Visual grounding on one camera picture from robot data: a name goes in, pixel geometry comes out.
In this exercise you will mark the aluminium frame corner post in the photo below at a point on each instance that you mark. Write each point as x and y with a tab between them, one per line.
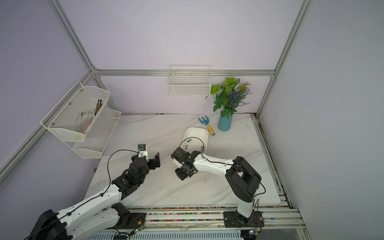
303	11

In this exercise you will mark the teal cylindrical vase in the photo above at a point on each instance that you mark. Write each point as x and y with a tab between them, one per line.
225	120

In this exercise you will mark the artificial green plant bouquet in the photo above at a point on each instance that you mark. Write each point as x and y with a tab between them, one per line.
230	95

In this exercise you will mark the teal yellow toy rake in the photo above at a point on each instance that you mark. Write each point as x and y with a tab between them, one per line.
205	121

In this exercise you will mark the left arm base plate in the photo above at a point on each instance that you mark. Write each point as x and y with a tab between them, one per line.
131	221

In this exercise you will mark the white wire wall basket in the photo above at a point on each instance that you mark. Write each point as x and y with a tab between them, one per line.
189	80

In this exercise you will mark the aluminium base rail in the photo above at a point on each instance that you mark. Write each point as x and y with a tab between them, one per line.
210	218

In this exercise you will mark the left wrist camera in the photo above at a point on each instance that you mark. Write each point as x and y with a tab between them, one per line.
142	150

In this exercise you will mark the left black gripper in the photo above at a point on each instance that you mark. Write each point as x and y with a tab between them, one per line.
153	165

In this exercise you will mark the upper white mesh shelf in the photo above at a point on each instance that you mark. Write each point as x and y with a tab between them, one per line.
61	120

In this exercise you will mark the clear plastic bag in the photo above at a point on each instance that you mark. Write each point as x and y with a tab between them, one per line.
84	120

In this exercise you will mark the brown dried twigs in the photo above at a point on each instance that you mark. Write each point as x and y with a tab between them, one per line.
98	106

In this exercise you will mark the white mesh shelf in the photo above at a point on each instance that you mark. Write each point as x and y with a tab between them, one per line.
61	120
95	143

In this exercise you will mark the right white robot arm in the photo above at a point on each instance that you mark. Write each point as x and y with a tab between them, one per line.
243	179

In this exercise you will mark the white plastic storage box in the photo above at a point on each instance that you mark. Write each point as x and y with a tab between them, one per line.
199	141

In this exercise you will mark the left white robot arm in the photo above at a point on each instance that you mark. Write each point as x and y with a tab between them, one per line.
103	210

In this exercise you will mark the lower white mesh shelf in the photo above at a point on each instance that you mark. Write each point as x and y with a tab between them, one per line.
95	143

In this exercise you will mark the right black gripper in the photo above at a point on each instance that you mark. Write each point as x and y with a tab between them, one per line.
181	174

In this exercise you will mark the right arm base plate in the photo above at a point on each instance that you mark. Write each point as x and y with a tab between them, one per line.
235	220

